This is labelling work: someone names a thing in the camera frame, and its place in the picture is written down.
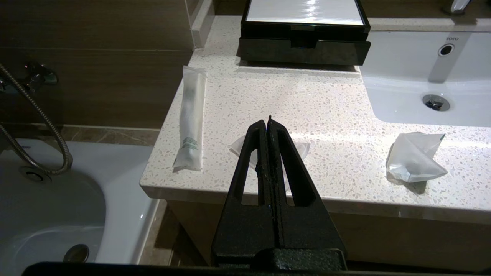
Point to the round bathtub overflow cap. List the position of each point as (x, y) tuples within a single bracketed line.
[(34, 174)]

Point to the white bathtub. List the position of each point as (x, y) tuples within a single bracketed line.
[(115, 184)]

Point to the flat clear plastic packet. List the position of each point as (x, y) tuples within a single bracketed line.
[(239, 147)]

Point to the chrome bathtub drain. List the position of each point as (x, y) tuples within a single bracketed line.
[(76, 253)]

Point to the chrome sink faucet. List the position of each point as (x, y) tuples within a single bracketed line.
[(458, 5)]

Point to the white ceramic sink basin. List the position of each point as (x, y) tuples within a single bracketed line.
[(402, 96)]

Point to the black amenity box white top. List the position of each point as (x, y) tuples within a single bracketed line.
[(303, 11)]

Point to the chrome bathtub valve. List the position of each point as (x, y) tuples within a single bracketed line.
[(38, 76)]

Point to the clear plastic packet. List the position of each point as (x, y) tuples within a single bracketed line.
[(239, 147), (414, 157)]

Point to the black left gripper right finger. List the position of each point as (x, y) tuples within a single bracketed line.
[(307, 230)]

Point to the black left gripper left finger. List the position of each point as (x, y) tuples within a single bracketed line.
[(238, 230)]

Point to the chrome sink drain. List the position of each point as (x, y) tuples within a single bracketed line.
[(436, 102)]

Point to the long white toothbrush packet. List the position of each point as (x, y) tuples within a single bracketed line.
[(190, 115)]

